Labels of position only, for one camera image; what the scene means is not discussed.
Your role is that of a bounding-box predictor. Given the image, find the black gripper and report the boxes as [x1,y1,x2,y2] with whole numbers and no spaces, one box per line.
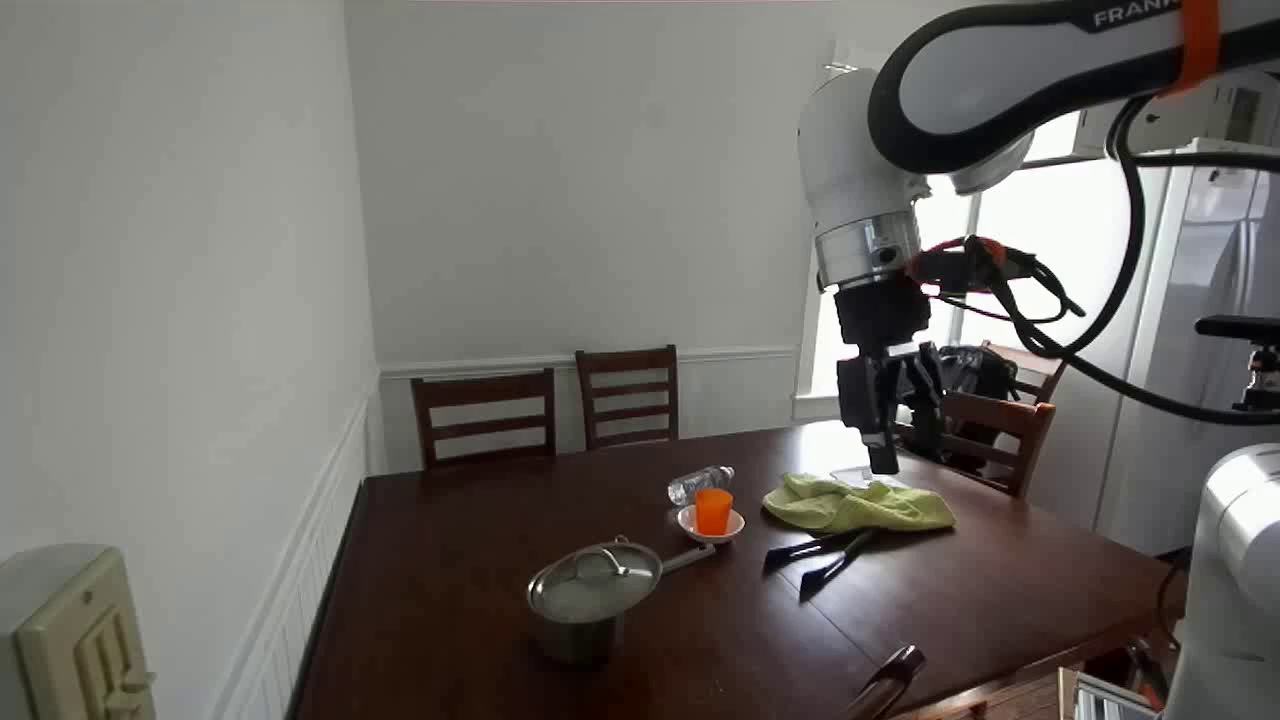
[831,277,935,480]

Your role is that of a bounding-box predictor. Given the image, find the steel pot lid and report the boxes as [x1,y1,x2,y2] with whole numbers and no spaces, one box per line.
[524,531,666,630]

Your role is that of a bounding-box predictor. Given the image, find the yellow green cloth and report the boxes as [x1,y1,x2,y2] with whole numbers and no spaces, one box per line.
[756,470,959,546]

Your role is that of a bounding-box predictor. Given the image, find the brown wooden chair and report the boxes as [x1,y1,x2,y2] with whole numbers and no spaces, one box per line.
[902,390,1062,503]

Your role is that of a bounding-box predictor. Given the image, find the black bag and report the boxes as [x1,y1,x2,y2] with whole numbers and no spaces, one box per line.
[933,340,1023,403]

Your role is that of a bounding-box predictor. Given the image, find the black tongs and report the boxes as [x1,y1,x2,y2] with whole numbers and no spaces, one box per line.
[760,528,882,607]

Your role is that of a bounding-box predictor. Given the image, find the clear plastic bottle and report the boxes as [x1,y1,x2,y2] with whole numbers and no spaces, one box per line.
[666,461,739,508]

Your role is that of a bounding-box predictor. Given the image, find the orange object in bowl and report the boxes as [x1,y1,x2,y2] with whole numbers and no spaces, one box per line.
[674,501,748,547]

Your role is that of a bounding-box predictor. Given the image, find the narrow dark wooden chair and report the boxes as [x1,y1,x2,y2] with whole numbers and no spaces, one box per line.
[573,340,683,455]

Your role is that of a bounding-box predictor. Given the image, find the bright window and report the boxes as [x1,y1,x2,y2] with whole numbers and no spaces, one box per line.
[797,112,1132,410]

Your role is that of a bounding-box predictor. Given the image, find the white framed flat object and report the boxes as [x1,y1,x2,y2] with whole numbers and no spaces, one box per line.
[1054,666,1168,720]

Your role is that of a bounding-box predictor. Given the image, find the white tall cabinet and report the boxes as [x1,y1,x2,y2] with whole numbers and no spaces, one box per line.
[1023,76,1280,561]

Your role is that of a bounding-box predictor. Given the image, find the wide dark wooden chair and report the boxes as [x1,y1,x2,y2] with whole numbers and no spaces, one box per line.
[409,364,562,480]

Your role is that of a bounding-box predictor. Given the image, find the long black cable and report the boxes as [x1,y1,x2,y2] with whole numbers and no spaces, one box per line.
[1108,90,1280,433]

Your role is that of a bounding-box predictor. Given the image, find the black camera stand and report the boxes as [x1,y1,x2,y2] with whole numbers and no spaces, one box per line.
[1193,314,1280,421]

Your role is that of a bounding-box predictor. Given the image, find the orange strap on arm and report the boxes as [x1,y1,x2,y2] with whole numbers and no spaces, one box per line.
[1174,0,1228,91]

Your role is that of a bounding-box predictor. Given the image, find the beige wall light switch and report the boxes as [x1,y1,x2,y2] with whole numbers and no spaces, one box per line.
[0,542,160,720]

